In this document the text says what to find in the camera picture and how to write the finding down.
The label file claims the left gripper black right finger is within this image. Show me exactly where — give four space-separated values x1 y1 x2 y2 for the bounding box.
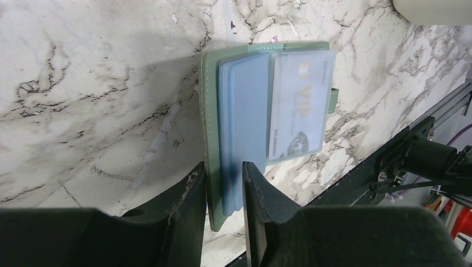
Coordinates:
242 161 467 266

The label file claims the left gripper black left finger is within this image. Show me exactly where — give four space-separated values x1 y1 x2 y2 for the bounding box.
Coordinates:
1 163 207 266

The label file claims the green card holder wallet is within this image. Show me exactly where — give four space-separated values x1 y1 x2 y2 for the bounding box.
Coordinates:
199 42 339 232

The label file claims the silver VIP credit card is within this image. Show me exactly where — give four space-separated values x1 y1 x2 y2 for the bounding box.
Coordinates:
268 50 336 162

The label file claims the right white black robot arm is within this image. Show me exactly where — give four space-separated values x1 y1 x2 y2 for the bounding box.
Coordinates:
369 138 471 202

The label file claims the red plastic bin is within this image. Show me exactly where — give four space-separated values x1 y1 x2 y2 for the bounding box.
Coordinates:
451 207 471 239

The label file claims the white oblong plastic tray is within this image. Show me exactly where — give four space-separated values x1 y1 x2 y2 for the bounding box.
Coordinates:
392 0 471 26

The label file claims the aluminium frame rail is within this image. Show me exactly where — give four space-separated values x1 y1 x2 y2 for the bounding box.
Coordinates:
410 78 471 128

